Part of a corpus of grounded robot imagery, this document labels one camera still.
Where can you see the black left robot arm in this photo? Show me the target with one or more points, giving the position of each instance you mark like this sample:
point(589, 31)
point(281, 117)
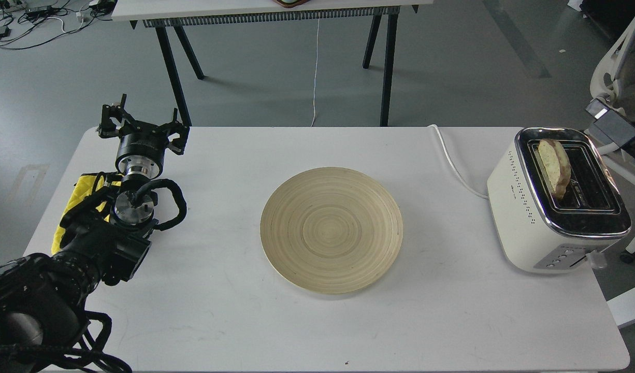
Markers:
point(104, 238)

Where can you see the slice of bread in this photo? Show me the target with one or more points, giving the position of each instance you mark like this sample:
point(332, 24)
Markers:
point(557, 167)

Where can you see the white chrome-top toaster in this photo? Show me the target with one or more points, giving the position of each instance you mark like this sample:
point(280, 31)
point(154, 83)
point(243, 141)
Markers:
point(539, 234)

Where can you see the white background table black legs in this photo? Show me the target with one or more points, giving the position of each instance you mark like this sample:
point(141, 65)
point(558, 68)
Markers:
point(161, 15)

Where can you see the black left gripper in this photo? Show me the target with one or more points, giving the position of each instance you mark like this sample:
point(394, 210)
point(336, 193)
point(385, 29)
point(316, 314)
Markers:
point(142, 146)

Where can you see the white office chair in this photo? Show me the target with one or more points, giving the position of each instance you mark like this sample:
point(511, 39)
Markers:
point(614, 82)

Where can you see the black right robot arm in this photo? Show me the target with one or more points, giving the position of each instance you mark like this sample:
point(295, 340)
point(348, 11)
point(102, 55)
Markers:
point(611, 128)

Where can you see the round wooden plate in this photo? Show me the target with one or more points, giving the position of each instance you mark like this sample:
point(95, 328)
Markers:
point(331, 230)

